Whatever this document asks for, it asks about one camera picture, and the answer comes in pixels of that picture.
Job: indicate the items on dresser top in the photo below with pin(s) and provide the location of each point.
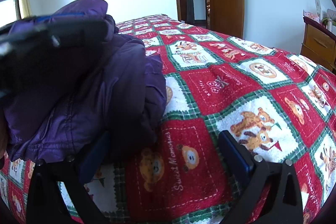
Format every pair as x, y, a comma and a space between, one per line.
325, 17

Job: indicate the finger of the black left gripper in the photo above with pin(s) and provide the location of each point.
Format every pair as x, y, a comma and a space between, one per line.
61, 51

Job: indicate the red patchwork bear bedspread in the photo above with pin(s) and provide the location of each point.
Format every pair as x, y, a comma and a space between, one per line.
276, 104

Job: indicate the window with dark frame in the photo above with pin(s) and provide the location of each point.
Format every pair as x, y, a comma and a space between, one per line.
9, 12

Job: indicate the wooden dresser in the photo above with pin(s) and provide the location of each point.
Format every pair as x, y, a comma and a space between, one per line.
318, 44

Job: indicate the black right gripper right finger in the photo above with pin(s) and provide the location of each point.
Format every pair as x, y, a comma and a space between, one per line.
283, 202

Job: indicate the purple quilted jacket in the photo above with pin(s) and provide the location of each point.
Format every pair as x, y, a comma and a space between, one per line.
124, 97

